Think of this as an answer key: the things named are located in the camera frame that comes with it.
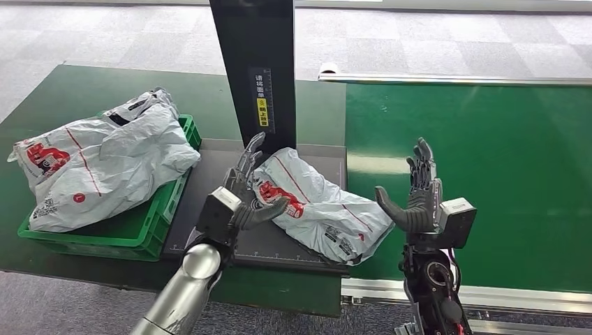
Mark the green conveyor belt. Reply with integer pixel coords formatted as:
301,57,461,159
346,83,592,295

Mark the black scanner base plate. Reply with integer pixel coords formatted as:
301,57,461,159
161,138,350,276

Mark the green plastic crate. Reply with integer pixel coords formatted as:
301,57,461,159
17,110,203,263

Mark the white mailer package red print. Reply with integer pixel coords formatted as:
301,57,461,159
251,147,395,267

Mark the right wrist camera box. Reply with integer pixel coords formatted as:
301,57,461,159
436,197,478,251

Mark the grey metal conveyor bracket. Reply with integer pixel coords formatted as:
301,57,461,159
395,319,422,335

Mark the large white plastic mailer package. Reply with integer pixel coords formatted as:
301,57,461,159
6,87,202,233

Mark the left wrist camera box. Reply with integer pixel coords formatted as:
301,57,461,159
195,186,242,244

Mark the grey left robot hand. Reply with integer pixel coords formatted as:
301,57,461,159
224,132,290,231

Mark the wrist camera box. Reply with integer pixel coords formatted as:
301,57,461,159
436,197,478,251
195,186,242,244

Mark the yellow black column label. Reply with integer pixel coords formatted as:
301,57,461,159
249,66,276,135

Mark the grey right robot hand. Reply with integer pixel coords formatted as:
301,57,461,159
374,137,443,234

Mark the aluminium conveyor side rail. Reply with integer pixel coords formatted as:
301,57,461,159
341,277,592,318
318,62,592,88

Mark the black scanner column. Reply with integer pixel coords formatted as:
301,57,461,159
209,0,297,156

